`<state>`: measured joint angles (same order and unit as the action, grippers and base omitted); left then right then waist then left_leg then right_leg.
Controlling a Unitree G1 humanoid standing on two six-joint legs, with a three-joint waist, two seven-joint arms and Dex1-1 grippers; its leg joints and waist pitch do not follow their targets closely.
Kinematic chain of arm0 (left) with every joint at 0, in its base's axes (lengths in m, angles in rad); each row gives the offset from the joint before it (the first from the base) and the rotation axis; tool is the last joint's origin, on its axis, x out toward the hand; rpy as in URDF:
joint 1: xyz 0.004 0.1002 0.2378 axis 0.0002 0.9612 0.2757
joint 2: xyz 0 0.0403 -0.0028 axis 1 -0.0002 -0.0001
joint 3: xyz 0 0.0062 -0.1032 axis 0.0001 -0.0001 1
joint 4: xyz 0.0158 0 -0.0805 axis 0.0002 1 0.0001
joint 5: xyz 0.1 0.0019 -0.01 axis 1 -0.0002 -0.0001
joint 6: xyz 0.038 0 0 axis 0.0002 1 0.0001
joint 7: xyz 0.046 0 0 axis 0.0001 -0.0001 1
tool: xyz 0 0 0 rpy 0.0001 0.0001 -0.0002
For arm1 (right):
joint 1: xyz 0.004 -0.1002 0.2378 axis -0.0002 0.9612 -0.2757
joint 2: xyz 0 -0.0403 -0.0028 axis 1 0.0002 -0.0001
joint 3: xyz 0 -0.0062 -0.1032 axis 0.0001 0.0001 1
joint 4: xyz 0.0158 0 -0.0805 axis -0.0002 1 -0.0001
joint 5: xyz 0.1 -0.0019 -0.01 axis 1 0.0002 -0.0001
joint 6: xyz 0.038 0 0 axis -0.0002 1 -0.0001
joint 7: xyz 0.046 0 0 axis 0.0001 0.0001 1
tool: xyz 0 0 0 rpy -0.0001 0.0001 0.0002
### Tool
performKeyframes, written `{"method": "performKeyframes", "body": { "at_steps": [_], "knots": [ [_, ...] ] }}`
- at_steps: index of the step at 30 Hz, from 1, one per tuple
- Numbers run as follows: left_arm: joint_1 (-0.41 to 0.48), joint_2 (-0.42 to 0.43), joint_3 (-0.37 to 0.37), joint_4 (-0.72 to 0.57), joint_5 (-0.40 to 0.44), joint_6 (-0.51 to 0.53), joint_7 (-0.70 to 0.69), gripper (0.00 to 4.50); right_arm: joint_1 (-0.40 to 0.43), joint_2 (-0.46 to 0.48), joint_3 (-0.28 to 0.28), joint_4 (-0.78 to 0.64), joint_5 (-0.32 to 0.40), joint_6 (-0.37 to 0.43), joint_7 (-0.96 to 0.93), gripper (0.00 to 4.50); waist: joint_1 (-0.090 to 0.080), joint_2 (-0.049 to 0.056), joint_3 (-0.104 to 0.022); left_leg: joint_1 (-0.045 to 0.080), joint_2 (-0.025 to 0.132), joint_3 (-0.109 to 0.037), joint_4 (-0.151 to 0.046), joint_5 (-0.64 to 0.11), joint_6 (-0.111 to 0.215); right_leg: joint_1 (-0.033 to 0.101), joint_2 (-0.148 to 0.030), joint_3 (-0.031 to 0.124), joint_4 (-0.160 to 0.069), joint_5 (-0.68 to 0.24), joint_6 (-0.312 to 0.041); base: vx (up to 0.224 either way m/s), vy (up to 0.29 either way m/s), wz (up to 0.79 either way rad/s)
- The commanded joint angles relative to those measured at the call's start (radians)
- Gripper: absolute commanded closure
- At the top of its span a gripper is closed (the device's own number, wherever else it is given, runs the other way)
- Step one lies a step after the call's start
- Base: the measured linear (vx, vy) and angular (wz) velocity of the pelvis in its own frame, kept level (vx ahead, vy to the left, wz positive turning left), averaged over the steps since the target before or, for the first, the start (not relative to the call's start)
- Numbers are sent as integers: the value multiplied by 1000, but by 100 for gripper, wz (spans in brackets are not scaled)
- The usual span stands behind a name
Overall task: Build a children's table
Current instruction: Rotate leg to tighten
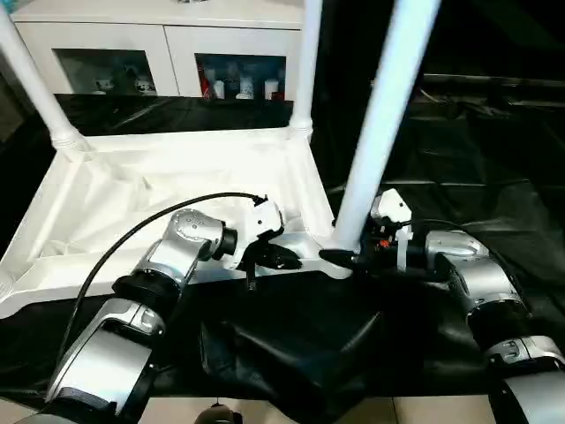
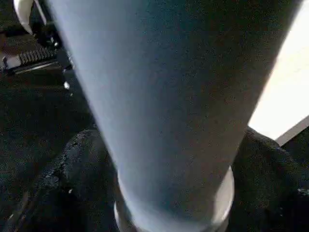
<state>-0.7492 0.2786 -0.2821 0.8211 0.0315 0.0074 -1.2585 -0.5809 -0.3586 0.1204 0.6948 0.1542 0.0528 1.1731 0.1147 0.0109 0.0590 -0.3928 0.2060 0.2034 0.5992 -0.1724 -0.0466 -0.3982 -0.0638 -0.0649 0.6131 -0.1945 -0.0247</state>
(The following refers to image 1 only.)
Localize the black work mat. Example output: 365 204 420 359
0 92 565 410

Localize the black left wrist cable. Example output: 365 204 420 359
54 191 270 368

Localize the white glass-door cabinet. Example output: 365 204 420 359
11 0 306 102

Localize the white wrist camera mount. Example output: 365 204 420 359
369 187 415 274
232 195 287 272

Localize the black furniture unit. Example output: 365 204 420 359
311 0 565 96

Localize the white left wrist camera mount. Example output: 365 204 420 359
232 195 287 272

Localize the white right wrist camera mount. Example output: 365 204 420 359
369 187 415 274

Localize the white plastic table top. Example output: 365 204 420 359
0 125 357 321

